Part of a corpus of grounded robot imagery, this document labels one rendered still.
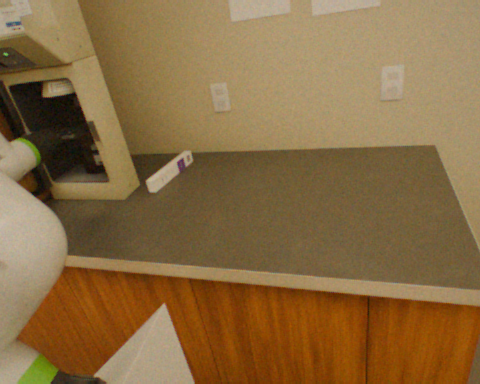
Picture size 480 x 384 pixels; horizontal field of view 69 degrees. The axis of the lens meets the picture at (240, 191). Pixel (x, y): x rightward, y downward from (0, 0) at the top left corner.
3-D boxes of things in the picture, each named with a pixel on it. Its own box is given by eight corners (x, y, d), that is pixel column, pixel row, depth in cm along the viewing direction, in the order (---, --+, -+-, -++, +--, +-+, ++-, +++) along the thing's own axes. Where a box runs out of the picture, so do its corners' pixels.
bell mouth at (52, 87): (67, 85, 128) (61, 69, 126) (107, 80, 123) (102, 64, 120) (30, 99, 114) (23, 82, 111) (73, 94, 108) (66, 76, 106)
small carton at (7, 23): (12, 32, 98) (2, 9, 95) (25, 30, 96) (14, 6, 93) (-4, 35, 94) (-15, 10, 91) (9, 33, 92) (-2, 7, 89)
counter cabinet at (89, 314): (75, 285, 234) (12, 164, 191) (414, 325, 168) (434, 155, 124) (-11, 380, 180) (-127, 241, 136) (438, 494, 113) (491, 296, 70)
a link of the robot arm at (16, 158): (-9, 198, 96) (10, 184, 90) (-44, 161, 92) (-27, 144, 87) (31, 174, 107) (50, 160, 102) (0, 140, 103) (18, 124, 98)
